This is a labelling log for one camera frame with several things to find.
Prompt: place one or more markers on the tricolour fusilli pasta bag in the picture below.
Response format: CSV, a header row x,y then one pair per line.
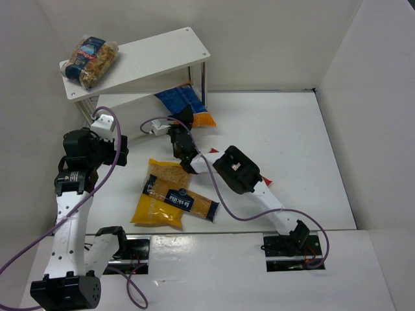
x,y
89,61

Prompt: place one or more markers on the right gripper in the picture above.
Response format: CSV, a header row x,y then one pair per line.
x,y
177,130

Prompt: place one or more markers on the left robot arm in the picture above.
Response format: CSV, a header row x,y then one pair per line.
x,y
72,278

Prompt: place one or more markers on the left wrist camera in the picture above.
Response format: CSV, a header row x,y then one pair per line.
x,y
103,126

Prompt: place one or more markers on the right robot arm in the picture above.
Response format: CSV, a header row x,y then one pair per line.
x,y
242,176

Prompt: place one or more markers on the dark blue spaghetti pack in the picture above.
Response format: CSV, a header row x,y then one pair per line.
x,y
179,197

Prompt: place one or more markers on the red spaghetti pack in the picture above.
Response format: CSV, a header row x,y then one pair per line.
x,y
267,181

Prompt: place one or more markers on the white two-tier shelf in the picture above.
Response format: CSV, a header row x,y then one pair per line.
x,y
143,68

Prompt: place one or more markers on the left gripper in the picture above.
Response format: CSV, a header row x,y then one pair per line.
x,y
120,150

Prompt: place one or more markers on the blue orange pasta bag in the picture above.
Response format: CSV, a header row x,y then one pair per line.
x,y
178,98

